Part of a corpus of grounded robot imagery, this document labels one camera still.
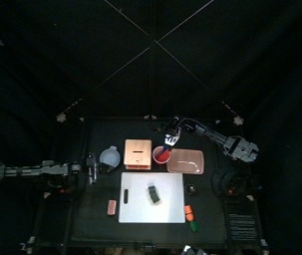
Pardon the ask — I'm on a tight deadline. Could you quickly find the dark seaweed sushi roll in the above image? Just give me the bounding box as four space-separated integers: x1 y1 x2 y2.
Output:
148 184 162 205

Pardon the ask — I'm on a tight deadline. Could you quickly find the white cutting board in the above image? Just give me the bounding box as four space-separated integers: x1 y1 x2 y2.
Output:
118 171 186 224

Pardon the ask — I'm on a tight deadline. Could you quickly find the blue handled toy knife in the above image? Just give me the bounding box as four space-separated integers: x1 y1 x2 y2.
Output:
160 142 172 159

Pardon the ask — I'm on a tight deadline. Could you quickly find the pink toy sushi piece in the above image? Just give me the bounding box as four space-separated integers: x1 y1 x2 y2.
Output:
107 199 120 216

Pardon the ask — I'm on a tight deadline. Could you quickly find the wooden box with slot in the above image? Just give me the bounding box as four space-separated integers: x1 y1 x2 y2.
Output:
124 138 153 171

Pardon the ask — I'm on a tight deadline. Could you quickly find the orange toy food piece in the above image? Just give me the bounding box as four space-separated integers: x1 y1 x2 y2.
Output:
182 204 196 222

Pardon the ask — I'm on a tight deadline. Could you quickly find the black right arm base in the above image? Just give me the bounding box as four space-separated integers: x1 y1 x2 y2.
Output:
212 167 253 201

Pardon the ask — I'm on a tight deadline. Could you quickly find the black panel with white text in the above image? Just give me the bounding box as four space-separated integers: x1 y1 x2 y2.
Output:
227 212 260 243

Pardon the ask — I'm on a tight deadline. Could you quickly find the red cup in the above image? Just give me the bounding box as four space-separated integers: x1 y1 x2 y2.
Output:
152 144 173 165

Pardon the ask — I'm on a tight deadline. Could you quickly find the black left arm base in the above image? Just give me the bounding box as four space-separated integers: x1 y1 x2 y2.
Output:
45 177 85 201

